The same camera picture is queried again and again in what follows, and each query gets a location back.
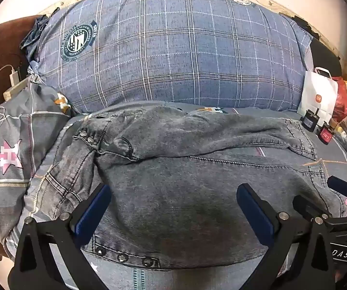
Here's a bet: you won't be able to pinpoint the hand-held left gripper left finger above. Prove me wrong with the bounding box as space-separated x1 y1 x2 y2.
8 183 112 290

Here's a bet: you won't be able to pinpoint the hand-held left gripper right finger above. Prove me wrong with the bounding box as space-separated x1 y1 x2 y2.
236 183 336 290

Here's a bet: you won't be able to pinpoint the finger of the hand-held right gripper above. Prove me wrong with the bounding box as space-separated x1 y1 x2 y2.
327 176 347 200
293 195 333 222

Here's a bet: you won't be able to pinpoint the grey denim pants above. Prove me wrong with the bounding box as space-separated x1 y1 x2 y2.
25 104 347 271

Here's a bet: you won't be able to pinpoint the red plastic bag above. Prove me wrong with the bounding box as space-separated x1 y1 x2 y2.
332 77 347 115

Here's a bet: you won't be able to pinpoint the white paper bag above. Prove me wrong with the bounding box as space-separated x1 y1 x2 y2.
301 66 340 121

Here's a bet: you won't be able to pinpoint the grey star-print bedsheet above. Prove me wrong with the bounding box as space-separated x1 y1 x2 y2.
0 83 347 290

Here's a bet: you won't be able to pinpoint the grey star-print pillow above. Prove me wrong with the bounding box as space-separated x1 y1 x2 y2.
25 66 71 116

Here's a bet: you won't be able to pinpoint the black object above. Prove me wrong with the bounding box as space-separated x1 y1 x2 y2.
279 12 343 77

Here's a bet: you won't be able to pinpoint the wooden block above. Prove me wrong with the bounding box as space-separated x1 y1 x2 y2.
3 77 30 102

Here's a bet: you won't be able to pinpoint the dark blue denim cloth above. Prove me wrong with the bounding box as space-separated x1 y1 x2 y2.
20 7 60 56

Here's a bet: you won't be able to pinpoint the brown headboard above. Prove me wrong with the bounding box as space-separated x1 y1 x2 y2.
0 15 41 118

